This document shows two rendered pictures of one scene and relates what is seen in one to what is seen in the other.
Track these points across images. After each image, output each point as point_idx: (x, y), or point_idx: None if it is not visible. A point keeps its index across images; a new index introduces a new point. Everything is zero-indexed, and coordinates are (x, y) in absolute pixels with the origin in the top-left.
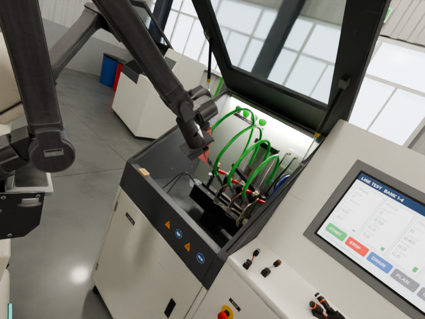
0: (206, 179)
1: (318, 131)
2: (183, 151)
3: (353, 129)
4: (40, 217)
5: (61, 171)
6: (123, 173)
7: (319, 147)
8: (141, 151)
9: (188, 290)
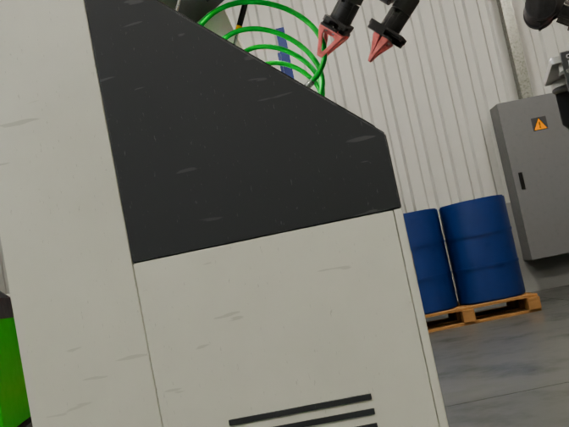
0: None
1: (242, 24)
2: (400, 41)
3: (229, 19)
4: (560, 113)
5: (534, 29)
6: (393, 170)
7: (240, 46)
8: (352, 113)
9: None
